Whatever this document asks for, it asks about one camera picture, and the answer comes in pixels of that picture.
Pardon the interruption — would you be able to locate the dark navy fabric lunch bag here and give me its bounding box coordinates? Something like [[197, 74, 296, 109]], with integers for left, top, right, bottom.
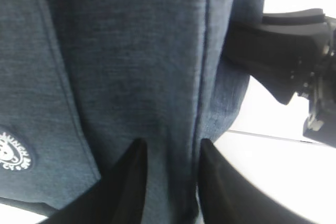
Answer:
[[1, 0, 264, 223]]

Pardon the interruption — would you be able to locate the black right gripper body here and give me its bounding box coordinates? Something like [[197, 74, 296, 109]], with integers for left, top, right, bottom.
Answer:
[[288, 16, 335, 147]]

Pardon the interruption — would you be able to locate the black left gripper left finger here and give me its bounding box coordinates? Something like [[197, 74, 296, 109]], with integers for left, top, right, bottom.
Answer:
[[43, 139, 146, 223]]

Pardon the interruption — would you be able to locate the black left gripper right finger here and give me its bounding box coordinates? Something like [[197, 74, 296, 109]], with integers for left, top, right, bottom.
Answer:
[[199, 138, 310, 224]]

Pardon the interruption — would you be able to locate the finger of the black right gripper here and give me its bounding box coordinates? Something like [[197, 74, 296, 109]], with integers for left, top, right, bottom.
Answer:
[[224, 22, 324, 104], [261, 8, 328, 35]]

